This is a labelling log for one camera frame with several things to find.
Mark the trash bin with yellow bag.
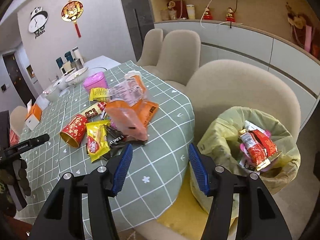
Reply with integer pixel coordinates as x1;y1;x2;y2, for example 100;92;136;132
190;106;301;218

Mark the beige chair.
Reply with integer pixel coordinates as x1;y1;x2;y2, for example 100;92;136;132
143;30;201;92
137;60;300;239
10;106;27;137
137;28;163;67

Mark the white ceramic bowl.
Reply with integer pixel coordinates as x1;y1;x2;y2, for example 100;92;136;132
65;67;89;86

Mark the right red figurine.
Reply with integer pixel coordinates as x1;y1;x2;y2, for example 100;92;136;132
226;7;235;22

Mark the orange plastic bag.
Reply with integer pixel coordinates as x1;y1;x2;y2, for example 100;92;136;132
105;70;159;141

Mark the green checked tablecloth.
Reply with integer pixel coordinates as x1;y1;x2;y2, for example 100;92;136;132
17;61;194;231

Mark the panda wall clock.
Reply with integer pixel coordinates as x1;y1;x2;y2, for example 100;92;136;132
28;7;48;39

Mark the orange white tissue box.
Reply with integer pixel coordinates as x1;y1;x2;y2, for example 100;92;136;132
25;100;42;131

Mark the yellow pink snack wrapper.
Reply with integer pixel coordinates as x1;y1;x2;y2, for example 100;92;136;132
89;87;110;102

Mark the white thermos bottle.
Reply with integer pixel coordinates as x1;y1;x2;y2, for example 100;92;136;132
72;47;82;59

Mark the beige chair far left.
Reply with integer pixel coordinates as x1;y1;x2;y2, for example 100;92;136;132
10;106;27;137

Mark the flower bouquet decoration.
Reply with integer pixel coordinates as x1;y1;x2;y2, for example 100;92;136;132
286;3;319;59

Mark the left red figurine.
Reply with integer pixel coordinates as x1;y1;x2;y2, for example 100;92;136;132
202;7;213;21

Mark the pink tin box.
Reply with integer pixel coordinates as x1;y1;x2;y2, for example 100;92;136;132
82;72;108;94

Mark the yellow snack packet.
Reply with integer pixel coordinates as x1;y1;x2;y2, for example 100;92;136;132
86;120;111;163

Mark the dark teal bottle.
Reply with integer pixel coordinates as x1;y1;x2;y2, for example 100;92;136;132
65;51;74;63

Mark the red figurine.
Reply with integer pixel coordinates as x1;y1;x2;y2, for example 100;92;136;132
202;7;213;21
226;7;235;22

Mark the near beige chair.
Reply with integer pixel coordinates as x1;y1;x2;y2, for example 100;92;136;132
137;60;300;239

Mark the black snack wrapper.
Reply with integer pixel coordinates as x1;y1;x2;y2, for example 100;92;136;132
86;126;146;161

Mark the red chinese knot ornament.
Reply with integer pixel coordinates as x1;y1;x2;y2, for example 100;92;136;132
61;0;84;38

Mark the cream lidded cup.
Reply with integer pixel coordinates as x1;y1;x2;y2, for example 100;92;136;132
186;4;196;20

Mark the white low cabinet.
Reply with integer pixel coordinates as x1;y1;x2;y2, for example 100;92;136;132
154;20;319;127

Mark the dark red gift bag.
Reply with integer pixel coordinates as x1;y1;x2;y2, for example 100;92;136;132
174;0;188;19

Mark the yellow seat cushion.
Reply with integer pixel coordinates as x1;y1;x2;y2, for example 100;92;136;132
157;169;213;239

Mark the red paper cup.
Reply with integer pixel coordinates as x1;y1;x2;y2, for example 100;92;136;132
60;114;88;148

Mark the brown yellow candy wrapper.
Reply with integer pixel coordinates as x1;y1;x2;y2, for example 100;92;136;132
80;102;106;119

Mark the red wrapper in bin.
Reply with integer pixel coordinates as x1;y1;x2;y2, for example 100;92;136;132
239;120;281;174

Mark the middle beige chair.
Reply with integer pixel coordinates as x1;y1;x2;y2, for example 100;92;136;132
143;30;201;92

